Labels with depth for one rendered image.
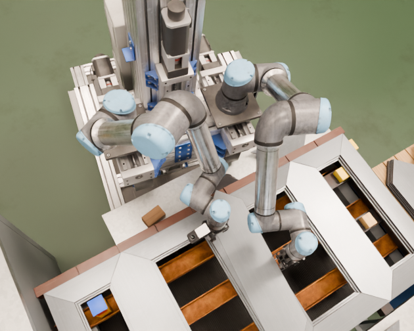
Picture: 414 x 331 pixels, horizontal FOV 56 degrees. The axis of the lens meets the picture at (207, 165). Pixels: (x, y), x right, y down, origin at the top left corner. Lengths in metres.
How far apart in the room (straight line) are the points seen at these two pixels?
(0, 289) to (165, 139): 0.82
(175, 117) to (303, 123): 0.41
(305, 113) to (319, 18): 2.63
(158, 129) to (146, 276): 0.78
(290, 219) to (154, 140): 0.61
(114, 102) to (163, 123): 0.44
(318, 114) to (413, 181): 0.97
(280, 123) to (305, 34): 2.47
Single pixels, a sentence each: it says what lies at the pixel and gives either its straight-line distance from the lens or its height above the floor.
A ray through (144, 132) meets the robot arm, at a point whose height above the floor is 1.57.
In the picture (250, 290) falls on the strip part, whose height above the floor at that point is 0.85.
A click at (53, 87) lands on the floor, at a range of 3.19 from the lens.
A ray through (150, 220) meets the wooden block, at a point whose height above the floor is 0.73.
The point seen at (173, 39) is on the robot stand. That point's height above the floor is 1.47.
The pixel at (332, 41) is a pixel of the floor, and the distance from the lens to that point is 3.71.
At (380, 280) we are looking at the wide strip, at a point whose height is 0.85.
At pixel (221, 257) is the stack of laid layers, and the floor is 0.85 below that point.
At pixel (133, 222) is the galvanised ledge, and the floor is 0.68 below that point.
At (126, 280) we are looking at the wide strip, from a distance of 1.69.
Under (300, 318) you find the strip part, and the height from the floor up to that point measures 0.85.
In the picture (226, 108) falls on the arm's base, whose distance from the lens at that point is 1.75.
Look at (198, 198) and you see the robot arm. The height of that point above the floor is 1.19.
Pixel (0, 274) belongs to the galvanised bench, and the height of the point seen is 1.05.
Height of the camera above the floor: 2.51
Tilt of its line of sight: 65 degrees down
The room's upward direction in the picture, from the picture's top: 13 degrees clockwise
